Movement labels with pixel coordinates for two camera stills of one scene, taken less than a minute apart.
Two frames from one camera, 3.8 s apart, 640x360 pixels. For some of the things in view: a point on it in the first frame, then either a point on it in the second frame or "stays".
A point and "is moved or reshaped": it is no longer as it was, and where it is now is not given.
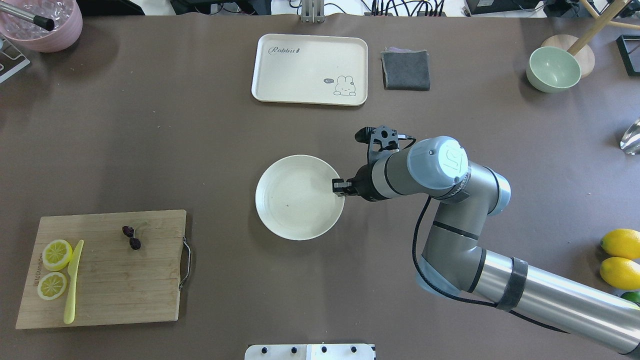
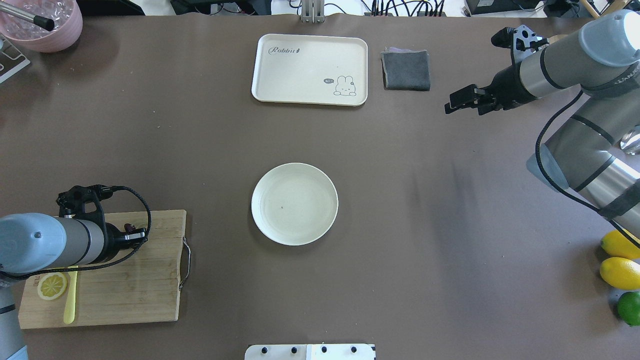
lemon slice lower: (52, 285) stays
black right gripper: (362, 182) -> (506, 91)
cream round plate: (294, 198) is moved or reshaped
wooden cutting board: (131, 268) stays
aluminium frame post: (312, 11) stays
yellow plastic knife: (73, 271) stays
